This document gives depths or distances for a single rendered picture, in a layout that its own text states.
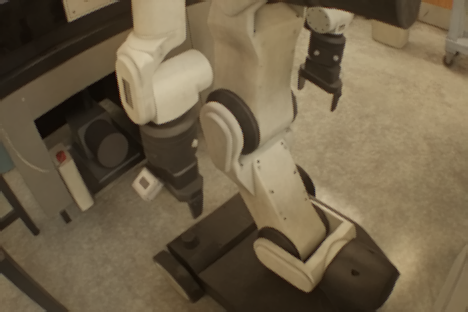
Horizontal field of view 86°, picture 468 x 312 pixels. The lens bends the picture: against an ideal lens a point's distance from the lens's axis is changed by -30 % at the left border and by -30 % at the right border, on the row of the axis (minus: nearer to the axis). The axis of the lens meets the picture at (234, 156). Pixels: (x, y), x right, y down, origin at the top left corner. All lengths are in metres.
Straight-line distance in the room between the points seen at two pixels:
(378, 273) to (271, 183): 0.34
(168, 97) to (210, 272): 0.64
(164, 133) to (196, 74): 0.09
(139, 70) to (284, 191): 0.49
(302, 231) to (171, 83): 0.51
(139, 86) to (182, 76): 0.07
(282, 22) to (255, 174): 0.34
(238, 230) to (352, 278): 0.43
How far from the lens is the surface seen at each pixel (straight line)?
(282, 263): 0.80
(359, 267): 0.77
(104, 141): 1.51
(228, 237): 1.01
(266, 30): 0.55
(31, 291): 0.89
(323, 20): 0.71
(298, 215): 0.82
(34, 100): 1.19
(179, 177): 0.54
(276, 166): 0.76
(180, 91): 0.45
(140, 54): 0.39
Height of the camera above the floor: 1.01
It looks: 40 degrees down
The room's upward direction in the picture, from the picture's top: 8 degrees counter-clockwise
